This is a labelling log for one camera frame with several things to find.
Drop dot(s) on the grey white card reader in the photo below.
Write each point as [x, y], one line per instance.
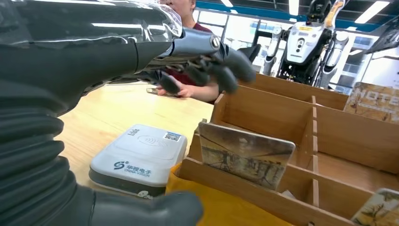
[140, 159]

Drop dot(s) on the wooden card organizer box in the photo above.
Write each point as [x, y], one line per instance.
[265, 109]

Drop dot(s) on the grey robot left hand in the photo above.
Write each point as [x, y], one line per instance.
[78, 46]

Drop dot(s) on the person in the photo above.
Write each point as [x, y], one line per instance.
[188, 9]

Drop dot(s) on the ceiling light strip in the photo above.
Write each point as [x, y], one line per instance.
[293, 7]
[227, 3]
[372, 12]

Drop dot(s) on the standing humanoid robot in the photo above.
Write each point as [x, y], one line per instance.
[305, 43]

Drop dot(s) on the grey kiosk stand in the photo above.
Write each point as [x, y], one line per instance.
[386, 37]

